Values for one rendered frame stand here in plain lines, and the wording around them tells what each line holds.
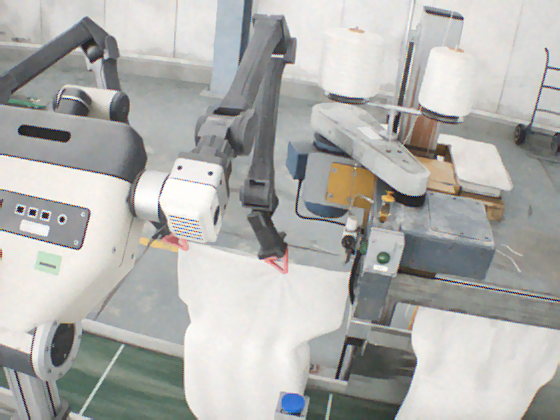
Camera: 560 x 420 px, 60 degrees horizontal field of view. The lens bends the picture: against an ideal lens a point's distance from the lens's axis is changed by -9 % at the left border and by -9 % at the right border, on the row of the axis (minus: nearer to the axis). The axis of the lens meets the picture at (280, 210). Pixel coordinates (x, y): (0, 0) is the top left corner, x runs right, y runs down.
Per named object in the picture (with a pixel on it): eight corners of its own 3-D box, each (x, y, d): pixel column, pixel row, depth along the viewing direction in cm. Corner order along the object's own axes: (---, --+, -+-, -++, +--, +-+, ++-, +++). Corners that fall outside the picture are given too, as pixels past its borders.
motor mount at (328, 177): (300, 202, 161) (307, 153, 153) (304, 193, 166) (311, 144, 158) (393, 220, 157) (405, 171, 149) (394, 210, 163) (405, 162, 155)
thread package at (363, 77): (311, 95, 133) (320, 29, 125) (319, 79, 147) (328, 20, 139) (377, 107, 131) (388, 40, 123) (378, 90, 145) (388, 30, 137)
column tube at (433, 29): (328, 426, 223) (424, 12, 139) (331, 406, 234) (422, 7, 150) (353, 431, 222) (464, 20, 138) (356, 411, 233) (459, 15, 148)
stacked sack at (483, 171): (433, 179, 410) (437, 162, 403) (432, 159, 448) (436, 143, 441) (511, 197, 400) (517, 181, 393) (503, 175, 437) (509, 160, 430)
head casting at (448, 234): (350, 317, 130) (374, 213, 116) (357, 263, 151) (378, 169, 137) (465, 338, 126) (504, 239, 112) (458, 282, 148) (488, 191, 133)
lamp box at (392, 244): (362, 270, 118) (370, 236, 113) (363, 259, 121) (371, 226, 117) (395, 277, 117) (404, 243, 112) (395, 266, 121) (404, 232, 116)
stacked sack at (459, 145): (429, 158, 449) (433, 142, 441) (429, 142, 485) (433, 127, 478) (502, 176, 437) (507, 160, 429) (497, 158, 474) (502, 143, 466)
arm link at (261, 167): (251, 32, 129) (293, 35, 127) (257, 37, 135) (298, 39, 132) (234, 202, 135) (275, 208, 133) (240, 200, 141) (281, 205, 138)
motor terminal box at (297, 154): (291, 188, 160) (295, 152, 154) (283, 173, 169) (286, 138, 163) (317, 188, 163) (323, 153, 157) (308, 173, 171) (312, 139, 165)
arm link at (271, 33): (251, 1, 125) (291, 3, 123) (258, 44, 136) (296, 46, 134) (190, 133, 101) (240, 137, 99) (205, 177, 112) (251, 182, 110)
